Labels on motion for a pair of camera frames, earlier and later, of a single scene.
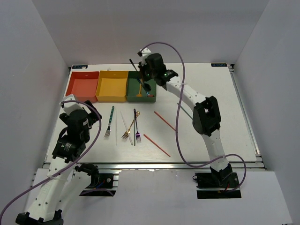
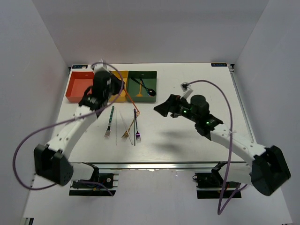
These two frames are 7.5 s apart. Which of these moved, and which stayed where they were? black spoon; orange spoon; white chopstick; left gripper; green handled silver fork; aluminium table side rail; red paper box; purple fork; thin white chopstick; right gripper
Moved: right gripper; black spoon; left gripper
Stayed: aluminium table side rail; thin white chopstick; white chopstick; red paper box; green handled silver fork; orange spoon; purple fork
